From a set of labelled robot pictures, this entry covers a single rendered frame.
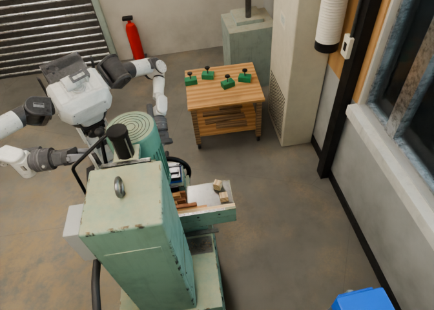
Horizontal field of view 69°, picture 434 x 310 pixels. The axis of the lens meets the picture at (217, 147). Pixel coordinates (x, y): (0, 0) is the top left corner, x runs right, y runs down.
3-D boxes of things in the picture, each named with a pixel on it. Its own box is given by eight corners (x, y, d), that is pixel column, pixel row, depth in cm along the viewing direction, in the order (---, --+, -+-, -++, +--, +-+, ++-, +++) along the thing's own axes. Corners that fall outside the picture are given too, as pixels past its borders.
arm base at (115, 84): (99, 71, 174) (92, 64, 163) (119, 57, 174) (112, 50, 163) (115, 93, 174) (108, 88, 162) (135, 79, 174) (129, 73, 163)
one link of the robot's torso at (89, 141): (90, 156, 230) (70, 118, 191) (112, 144, 237) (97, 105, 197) (100, 172, 225) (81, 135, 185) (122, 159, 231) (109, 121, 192)
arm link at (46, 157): (63, 147, 118) (31, 152, 117) (70, 172, 120) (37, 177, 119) (76, 141, 130) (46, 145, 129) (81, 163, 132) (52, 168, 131)
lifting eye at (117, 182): (126, 185, 90) (119, 170, 86) (124, 203, 86) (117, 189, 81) (120, 186, 90) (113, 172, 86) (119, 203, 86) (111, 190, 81)
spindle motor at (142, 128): (170, 161, 138) (155, 106, 115) (172, 195, 126) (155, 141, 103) (130, 167, 137) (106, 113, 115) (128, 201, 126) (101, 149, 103)
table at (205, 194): (227, 172, 177) (227, 165, 172) (237, 220, 156) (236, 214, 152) (118, 188, 175) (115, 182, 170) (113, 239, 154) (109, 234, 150)
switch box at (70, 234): (107, 228, 104) (89, 202, 92) (104, 258, 97) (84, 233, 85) (88, 232, 104) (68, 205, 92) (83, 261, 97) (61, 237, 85)
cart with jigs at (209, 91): (252, 104, 343) (252, 51, 296) (263, 142, 304) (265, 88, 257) (191, 112, 341) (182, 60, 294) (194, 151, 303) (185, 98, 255)
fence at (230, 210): (235, 212, 153) (235, 205, 149) (236, 214, 152) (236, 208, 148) (110, 231, 151) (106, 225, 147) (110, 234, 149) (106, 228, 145)
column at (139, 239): (193, 258, 149) (163, 158, 96) (197, 309, 134) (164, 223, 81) (145, 265, 148) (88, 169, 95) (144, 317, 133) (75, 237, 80)
